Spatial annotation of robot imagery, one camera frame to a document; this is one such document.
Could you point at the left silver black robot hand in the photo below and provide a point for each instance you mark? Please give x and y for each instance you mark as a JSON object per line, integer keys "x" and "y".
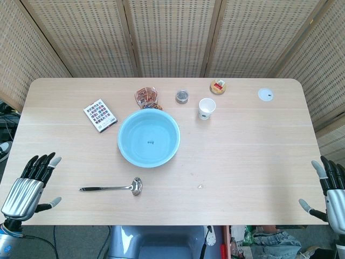
{"x": 23, "y": 193}

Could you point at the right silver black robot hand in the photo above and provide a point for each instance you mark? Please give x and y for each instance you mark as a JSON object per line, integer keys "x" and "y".
{"x": 335, "y": 199}

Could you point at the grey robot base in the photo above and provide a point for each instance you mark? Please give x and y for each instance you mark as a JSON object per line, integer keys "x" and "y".
{"x": 161, "y": 237}

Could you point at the black white sneaker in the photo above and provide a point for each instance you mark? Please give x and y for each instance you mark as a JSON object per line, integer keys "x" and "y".
{"x": 4, "y": 151}

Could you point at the blue denim jeans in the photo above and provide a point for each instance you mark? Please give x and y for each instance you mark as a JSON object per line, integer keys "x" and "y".
{"x": 277, "y": 240}

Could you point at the green plastic package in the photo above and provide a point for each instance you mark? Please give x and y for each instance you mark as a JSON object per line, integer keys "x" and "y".
{"x": 248, "y": 234}

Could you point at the colourful printed card box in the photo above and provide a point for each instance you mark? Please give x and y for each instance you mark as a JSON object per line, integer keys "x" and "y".
{"x": 99, "y": 114}

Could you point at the pink wooden board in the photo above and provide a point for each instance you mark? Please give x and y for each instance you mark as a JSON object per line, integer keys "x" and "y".
{"x": 227, "y": 240}

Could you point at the red plastic tool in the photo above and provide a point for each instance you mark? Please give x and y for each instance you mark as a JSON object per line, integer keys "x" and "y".
{"x": 223, "y": 251}

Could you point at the white round table grommet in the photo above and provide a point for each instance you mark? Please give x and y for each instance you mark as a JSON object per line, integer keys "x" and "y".
{"x": 266, "y": 95}

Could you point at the light blue plastic bowl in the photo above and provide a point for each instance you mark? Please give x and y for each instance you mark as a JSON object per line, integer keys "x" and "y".
{"x": 148, "y": 129}

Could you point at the clear plastic snack bag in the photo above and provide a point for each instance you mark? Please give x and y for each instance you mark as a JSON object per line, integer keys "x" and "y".
{"x": 145, "y": 95}

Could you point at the white paper cup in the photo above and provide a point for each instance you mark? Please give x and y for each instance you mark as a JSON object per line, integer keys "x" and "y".
{"x": 206, "y": 106}

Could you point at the round tin red label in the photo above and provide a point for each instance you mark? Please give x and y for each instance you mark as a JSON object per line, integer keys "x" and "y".
{"x": 218, "y": 87}

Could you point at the small clear jar dark contents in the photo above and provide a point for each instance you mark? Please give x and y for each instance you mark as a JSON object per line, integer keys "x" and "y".
{"x": 182, "y": 97}

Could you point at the woven bamboo folding screen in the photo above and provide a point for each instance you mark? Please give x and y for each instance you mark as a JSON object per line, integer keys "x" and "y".
{"x": 172, "y": 37}

